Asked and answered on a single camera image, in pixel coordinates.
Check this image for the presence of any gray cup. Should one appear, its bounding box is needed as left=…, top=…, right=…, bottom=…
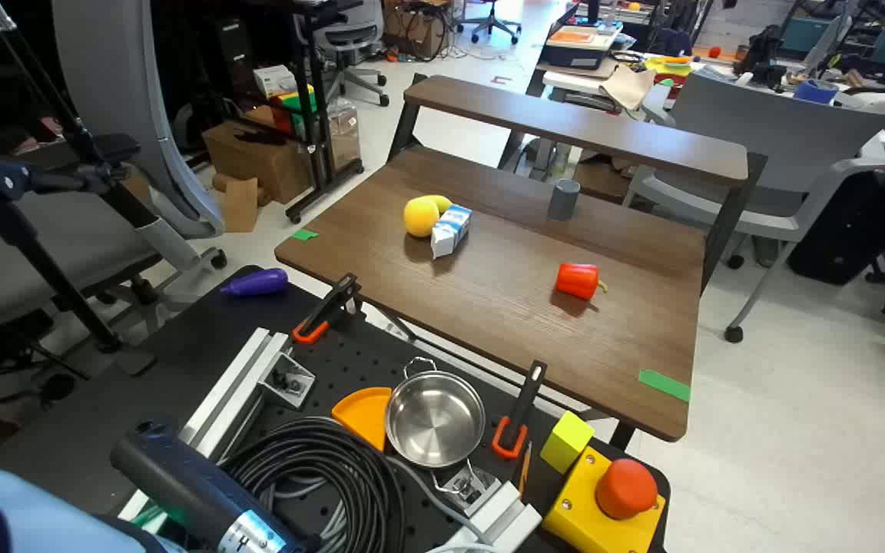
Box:
left=547, top=178, right=584, bottom=225

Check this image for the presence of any gray mesh office chair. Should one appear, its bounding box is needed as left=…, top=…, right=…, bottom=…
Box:
left=624, top=72, right=885, bottom=349

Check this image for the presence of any gray swivel chair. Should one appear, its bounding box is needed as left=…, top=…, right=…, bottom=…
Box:
left=314, top=0, right=392, bottom=112

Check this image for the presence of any gray padded office chair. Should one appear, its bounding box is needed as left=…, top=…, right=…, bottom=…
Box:
left=0, top=134, right=231, bottom=411

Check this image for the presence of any yellow toy lemon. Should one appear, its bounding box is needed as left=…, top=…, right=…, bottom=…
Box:
left=400, top=194, right=456, bottom=244

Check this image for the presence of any cluttered background desk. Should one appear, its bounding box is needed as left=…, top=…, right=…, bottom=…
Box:
left=537, top=18, right=695, bottom=116

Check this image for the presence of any black cable coil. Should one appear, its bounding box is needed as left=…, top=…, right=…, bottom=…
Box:
left=221, top=411, right=407, bottom=553

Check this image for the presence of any orange half plate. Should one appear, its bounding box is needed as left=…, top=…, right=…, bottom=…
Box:
left=330, top=385, right=396, bottom=454

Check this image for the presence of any orange toy bell pepper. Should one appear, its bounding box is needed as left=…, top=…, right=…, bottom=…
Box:
left=549, top=257, right=605, bottom=309

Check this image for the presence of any raised wooden shelf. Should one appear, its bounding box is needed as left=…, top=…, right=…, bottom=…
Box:
left=386, top=72, right=772, bottom=289

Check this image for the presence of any black cabinet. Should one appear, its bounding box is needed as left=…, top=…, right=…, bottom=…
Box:
left=787, top=167, right=885, bottom=287

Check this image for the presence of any small metal bracket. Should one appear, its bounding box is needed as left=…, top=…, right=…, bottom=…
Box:
left=260, top=351, right=320, bottom=411

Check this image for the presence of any curved gray panel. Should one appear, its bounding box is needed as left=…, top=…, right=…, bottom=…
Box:
left=50, top=0, right=224, bottom=233

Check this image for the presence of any large cardboard box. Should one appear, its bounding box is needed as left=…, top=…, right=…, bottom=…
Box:
left=200, top=120, right=314, bottom=206

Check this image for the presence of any purple toy eggplant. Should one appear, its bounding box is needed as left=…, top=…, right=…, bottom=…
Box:
left=217, top=268, right=291, bottom=303

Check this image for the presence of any silver metal pot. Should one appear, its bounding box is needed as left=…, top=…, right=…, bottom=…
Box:
left=385, top=353, right=488, bottom=475

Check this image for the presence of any long green tape strip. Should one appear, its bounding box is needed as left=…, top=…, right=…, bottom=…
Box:
left=635, top=365, right=695, bottom=405

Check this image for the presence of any blue white milk carton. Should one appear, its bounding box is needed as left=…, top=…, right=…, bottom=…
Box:
left=428, top=201, right=476, bottom=262

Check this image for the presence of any black slanted pole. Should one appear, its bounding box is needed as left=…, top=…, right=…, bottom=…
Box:
left=0, top=0, right=162, bottom=233

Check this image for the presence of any black metal rack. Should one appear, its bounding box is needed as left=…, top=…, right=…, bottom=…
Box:
left=287, top=0, right=368, bottom=225

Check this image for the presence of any small cardboard box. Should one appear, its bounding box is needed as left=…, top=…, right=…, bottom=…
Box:
left=209, top=173, right=263, bottom=238

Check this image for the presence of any gray metal bracket block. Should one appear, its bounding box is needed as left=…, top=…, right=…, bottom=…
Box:
left=430, top=459, right=547, bottom=553

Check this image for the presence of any aluminum extrusion rail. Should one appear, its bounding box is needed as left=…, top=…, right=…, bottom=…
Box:
left=116, top=325, right=296, bottom=526

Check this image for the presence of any black tripod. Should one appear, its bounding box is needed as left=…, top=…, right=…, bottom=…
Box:
left=0, top=158, right=128, bottom=356

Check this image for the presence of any yellow emergency stop button box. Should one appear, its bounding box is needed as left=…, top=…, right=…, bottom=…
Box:
left=541, top=447, right=669, bottom=553

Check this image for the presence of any yellow-green block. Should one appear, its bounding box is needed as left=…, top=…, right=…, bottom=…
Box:
left=537, top=409, right=595, bottom=477

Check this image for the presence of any dark blue cylindrical tube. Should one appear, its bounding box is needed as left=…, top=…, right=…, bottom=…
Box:
left=109, top=420, right=298, bottom=553

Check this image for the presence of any orange black bar clamp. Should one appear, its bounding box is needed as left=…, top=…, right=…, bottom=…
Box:
left=488, top=361, right=549, bottom=464
left=290, top=271, right=365, bottom=351

